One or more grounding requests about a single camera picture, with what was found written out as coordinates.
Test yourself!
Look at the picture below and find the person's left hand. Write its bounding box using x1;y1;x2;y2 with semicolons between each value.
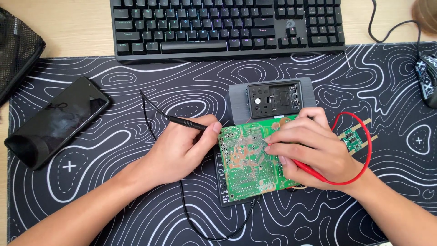
146;114;223;196

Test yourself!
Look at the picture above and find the person's right hand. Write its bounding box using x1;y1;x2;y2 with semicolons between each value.
264;107;364;192

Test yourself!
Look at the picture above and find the red test probe with lead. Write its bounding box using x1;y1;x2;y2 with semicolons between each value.
262;112;373;187

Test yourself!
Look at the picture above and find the black test probe with lead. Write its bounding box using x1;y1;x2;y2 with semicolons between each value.
139;90;257;242

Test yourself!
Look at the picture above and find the large green circuit board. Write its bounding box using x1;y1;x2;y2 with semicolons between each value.
217;114;308;203

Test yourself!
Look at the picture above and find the small green circuit board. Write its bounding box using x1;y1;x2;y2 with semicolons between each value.
338;118;379;156

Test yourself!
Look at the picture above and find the black digital multimeter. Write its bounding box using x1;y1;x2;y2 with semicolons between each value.
213;147;308;208

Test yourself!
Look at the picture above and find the black electronic module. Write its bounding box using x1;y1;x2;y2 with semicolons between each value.
246;80;304;119

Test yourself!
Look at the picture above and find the black contour-pattern desk mat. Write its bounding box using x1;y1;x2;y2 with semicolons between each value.
7;42;437;246

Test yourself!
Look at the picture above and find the grey plastic case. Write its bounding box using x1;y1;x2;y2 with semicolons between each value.
225;77;317;127

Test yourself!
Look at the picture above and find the black smartphone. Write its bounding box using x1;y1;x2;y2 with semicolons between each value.
4;76;111;171

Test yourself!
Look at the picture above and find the black patterned computer mouse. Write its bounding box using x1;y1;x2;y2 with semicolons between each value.
414;54;437;109

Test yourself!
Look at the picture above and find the black mechanical keyboard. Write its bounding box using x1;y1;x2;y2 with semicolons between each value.
109;0;346;65

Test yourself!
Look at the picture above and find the brown cup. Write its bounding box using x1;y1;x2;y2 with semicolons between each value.
411;0;437;35

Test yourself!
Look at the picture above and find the black mesh bag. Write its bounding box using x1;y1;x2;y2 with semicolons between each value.
0;8;46;107

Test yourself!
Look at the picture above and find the black mouse cable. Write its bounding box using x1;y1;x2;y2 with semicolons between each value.
368;0;422;57

